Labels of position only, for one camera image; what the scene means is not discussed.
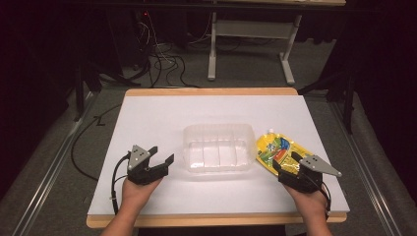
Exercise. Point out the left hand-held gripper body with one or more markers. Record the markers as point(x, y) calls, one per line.
point(141, 170)

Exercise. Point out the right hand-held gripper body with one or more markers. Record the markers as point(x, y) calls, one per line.
point(308, 175)

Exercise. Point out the yellow spouted pouch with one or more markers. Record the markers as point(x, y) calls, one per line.
point(278, 149)

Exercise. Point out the clear plastic container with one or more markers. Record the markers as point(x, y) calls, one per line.
point(219, 147)

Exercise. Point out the person's left hand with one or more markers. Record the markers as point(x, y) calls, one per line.
point(139, 193)

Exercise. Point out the person's right hand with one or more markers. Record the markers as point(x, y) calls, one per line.
point(309, 203)

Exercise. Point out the white mat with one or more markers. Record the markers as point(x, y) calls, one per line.
point(216, 157)

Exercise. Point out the black metal stand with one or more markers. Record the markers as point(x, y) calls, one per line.
point(341, 88)
point(88, 78)

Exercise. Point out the wooden table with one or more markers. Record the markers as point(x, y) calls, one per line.
point(213, 91)

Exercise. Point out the metal floor rail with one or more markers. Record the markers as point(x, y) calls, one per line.
point(360, 167)
point(49, 173)

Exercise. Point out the white metal desk frame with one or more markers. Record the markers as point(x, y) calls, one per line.
point(252, 29)

